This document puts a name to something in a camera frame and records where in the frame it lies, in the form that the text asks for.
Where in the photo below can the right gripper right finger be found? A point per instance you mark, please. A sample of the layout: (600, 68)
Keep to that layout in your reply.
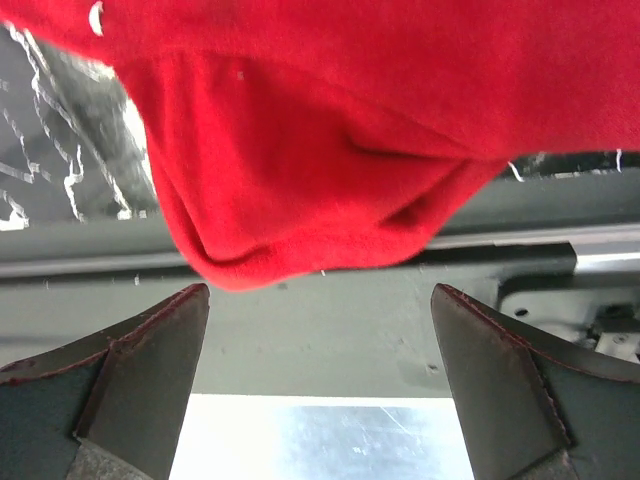
(532, 405)

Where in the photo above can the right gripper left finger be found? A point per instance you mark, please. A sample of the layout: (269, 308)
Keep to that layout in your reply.
(110, 405)

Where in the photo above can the dark red t-shirt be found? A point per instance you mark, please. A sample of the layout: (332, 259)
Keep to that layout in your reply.
(289, 137)

